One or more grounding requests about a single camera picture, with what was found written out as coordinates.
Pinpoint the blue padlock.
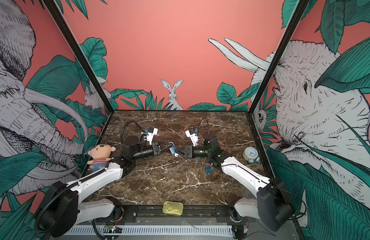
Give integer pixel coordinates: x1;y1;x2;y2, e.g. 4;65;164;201
169;142;179;157
204;166;212;175

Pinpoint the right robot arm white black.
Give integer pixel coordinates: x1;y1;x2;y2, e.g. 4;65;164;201
176;129;294;232

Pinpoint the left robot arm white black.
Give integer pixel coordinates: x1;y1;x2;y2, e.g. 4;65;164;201
34;134;162;238

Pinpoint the yellow tin can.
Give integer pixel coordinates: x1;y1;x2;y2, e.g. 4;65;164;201
163;201;184;216

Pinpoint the plush doll toy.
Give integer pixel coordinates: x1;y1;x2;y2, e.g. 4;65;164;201
87;144;116;172

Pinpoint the small alarm clock teal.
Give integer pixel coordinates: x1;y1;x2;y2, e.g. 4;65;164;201
242;147;260;164

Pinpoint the small circuit board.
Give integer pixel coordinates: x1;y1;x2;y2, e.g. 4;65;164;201
103;225;123;235

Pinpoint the white vented strip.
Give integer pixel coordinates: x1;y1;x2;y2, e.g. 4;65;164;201
64;224;234;237

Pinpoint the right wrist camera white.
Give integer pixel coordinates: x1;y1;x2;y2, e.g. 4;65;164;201
185;129;199;147

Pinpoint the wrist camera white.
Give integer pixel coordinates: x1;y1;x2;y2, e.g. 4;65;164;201
144;128;158;145
185;129;199;147

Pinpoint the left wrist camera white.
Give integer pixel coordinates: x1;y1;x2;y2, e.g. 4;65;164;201
144;128;158;145

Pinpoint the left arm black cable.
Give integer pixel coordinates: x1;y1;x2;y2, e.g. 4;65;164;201
120;119;145;142

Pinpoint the black mounting rail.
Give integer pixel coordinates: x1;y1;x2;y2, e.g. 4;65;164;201
82;203;296;224

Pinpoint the left black frame post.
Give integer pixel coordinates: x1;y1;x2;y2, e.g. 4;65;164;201
43;0;114;115

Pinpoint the black frame post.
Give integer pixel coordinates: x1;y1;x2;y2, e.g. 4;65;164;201
248;0;309;115
43;0;114;115

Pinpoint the right black frame post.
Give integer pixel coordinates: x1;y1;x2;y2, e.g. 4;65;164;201
248;0;309;115

